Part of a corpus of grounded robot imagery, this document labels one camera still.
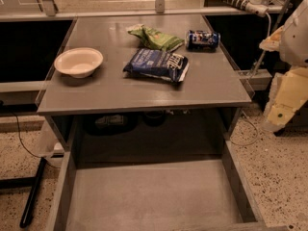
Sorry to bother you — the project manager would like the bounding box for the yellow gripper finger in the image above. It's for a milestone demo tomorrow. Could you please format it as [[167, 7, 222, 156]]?
[[262, 66, 308, 132], [259, 26, 284, 52]]

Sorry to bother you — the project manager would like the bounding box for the blue chip bag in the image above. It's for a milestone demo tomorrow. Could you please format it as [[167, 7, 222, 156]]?
[[123, 48, 190, 83]]

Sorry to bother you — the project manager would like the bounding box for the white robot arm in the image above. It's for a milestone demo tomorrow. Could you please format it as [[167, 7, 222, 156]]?
[[259, 0, 308, 132]]

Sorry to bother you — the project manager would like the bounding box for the green chip bag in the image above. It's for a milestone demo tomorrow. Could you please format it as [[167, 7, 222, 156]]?
[[126, 24, 185, 52]]

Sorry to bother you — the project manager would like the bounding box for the open grey top drawer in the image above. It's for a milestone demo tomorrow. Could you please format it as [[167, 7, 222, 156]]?
[[45, 141, 288, 231]]

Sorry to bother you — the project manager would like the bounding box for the white power strip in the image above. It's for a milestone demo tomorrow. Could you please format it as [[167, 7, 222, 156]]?
[[220, 0, 268, 17]]

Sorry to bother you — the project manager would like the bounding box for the white bowl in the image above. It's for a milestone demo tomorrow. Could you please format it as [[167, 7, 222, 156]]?
[[54, 47, 103, 78]]

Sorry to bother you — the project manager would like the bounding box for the black metal floor bar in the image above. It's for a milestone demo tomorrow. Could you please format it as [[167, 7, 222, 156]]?
[[19, 158, 46, 228]]

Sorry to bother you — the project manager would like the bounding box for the grey cabinet frame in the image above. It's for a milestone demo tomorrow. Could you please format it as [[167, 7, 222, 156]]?
[[36, 13, 254, 152]]

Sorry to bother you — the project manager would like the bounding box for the black floor cable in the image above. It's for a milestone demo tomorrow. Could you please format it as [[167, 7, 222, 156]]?
[[9, 111, 62, 170]]

